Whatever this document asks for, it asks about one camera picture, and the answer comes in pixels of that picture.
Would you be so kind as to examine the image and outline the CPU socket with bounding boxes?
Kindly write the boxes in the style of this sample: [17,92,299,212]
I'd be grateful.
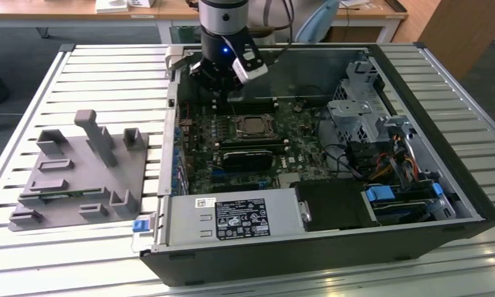
[234,113,280,142]

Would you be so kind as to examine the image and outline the black RAM slot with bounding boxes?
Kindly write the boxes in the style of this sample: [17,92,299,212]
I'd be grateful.
[214,104,276,111]
[219,142,284,148]
[214,108,276,114]
[212,100,276,108]
[220,145,286,151]
[222,147,287,153]
[219,140,284,145]

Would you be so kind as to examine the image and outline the white box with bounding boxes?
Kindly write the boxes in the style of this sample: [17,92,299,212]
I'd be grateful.
[95,0,129,14]

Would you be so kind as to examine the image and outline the black graphics card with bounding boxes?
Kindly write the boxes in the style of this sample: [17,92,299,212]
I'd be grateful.
[220,150,276,173]

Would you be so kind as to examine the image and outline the green motherboard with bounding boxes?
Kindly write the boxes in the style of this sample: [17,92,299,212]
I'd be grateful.
[176,101,335,197]

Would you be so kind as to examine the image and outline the white papers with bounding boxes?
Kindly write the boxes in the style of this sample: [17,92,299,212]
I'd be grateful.
[339,0,383,9]

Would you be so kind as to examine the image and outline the long wooden desk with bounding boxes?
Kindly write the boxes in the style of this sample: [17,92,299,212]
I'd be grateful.
[0,0,410,44]

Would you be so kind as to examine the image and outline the silver metal drive cage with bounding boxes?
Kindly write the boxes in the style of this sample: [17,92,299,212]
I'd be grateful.
[326,60,410,146]

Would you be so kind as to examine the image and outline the silver chipset heatsink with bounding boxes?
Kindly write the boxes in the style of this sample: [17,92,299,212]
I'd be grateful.
[280,173,304,188]

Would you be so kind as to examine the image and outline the grey parts rack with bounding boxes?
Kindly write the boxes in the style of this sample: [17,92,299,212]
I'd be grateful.
[8,108,152,233]

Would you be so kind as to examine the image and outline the grey power supply unit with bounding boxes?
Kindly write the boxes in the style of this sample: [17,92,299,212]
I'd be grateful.
[156,189,308,253]

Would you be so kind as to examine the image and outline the green RAM stick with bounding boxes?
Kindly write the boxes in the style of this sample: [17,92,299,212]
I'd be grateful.
[20,188,105,200]

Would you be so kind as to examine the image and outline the black plastic shroud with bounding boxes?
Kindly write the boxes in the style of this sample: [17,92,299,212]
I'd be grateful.
[295,181,375,233]

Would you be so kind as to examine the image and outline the blue plastic latch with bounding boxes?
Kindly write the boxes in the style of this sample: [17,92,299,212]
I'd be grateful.
[131,218,151,233]

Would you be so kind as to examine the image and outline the wooden cabinet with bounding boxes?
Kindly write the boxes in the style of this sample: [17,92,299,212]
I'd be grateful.
[391,0,495,81]

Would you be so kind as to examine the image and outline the blue disk carrier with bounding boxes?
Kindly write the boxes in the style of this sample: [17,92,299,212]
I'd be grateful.
[364,184,396,202]

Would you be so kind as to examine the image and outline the black PC case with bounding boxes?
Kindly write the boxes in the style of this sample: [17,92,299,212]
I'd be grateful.
[139,43,495,287]

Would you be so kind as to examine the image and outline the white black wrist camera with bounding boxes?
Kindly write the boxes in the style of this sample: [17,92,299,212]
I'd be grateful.
[230,51,270,85]

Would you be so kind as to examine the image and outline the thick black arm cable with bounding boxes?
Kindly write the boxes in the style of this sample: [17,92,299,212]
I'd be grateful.
[266,0,296,67]

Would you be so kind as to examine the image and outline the black round cable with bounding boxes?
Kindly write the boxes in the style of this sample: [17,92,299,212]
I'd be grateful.
[318,110,358,180]

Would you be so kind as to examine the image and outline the yellow wire bundle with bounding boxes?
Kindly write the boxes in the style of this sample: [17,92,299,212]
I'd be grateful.
[371,154,399,182]

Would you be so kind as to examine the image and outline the red orange wire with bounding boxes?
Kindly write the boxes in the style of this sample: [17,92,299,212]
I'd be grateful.
[407,156,422,179]

